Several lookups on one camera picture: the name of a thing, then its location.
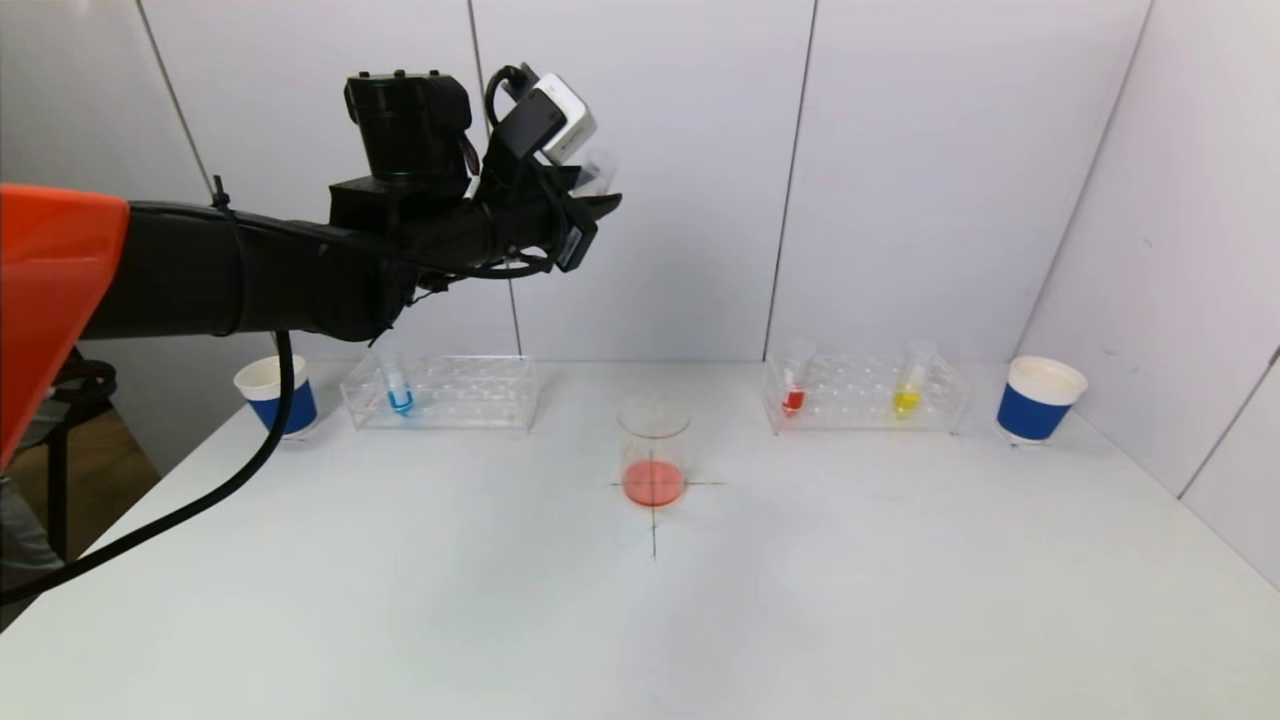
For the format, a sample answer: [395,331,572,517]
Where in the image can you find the test tube with orange pigment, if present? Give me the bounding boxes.
[575,150,622,198]

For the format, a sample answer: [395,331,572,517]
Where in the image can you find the test tube with yellow pigment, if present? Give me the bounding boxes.
[890,341,939,419]

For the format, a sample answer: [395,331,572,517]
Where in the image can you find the clear glass beaker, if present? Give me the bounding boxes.
[617,397,693,508]

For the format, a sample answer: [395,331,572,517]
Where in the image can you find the test tube with red pigment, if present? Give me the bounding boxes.
[781,340,817,418]

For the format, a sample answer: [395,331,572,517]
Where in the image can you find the clear acrylic test tube rack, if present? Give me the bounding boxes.
[342,354,541,433]
[762,352,968,437]

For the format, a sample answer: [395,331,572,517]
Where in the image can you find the test tube with blue pigment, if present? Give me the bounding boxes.
[378,345,417,418]

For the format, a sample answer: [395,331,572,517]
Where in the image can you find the white paper cup blue sleeve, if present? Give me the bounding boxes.
[996,357,1089,445]
[233,355,320,439]

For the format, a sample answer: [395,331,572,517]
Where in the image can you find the grey trousers of person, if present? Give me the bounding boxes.
[0,475,63,593]

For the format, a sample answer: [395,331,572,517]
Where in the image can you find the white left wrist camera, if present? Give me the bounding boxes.
[497,72,599,167]

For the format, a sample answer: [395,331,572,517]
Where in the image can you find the thin black left camera cable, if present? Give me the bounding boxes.
[484,64,541,131]

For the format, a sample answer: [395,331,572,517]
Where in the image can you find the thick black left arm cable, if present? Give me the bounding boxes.
[0,330,307,607]

